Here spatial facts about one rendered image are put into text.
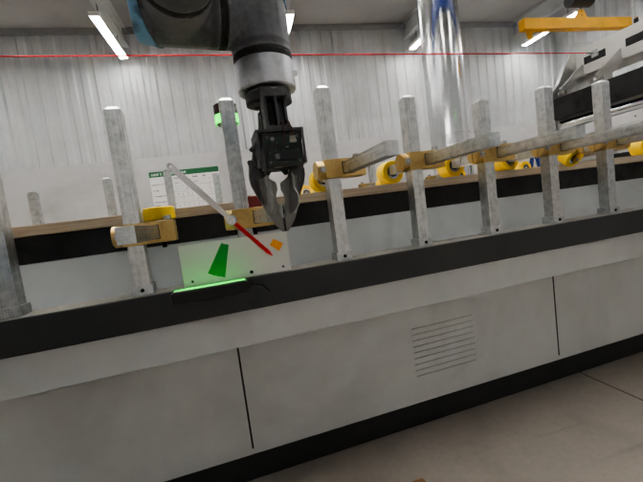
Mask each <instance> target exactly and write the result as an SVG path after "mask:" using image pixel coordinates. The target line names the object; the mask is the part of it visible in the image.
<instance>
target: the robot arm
mask: <svg viewBox="0 0 643 482"><path fill-rule="evenodd" d="M127 5H128V8H129V13H130V18H131V22H132V25H133V30H134V33H135V35H136V38H137V39H138V41H139V42H140V43H141V44H143V45H145V46H152V47H157V48H159V49H163V48H180V49H195V50H212V51H226V52H232V54H233V66H234V73H235V79H236V86H237V93H238V95H239V96H240V97H241V98H242V99H245V100H246V106H247V108H249V109H251V110H254V111H259V112H258V113H257V120H258V129H255V131H254V134H253V135H252V138H251V142H252V146H251V147H250V149H249V151H251V152H253V155H252V159H251V160H250V161H248V162H247V164H248V167H249V181H250V184H251V187H252V189H253V191H254V193H255V195H256V197H257V198H258V200H259V202H260V203H261V205H262V206H263V207H264V209H265V210H266V212H267V214H268V215H269V217H270V218H271V220H272V221H273V222H274V224H275V225H276V226H277V227H278V228H279V229H280V230H282V231H288V230H289V229H290V228H291V226H292V225H293V223H294V221H295V218H296V215H297V211H298V207H299V196H300V193H301V190H302V187H303V183H304V178H305V171H304V167H303V165H304V164H306V163H307V156H306V148H305V141H304V134H303V126H301V127H292V125H291V123H290V121H288V115H287V108H286V107H287V106H289V105H290V104H291V103H292V97H291V95H292V94H293V93H295V91H296V89H297V88H296V81H295V77H296V76H297V75H298V72H297V71H296V70H294V69H293V61H292V53H291V45H290V37H289V31H288V23H287V16H286V12H287V7H286V3H285V0H127ZM301 140H302V142H301ZM302 147H303V150H302ZM303 154H304V155H303ZM288 170H289V172H288ZM280 171H281V172H282V173H283V174H284V175H287V174H288V177H286V178H285V179H284V180H283V181H282V182H281V183H280V190H281V191H282V193H283V195H284V203H283V207H284V211H285V213H284V217H283V218H282V216H281V215H280V212H279V208H280V205H279V203H278V202H277V183H276V182H274V181H272V180H270V179H269V176H270V174H271V172H280Z"/></svg>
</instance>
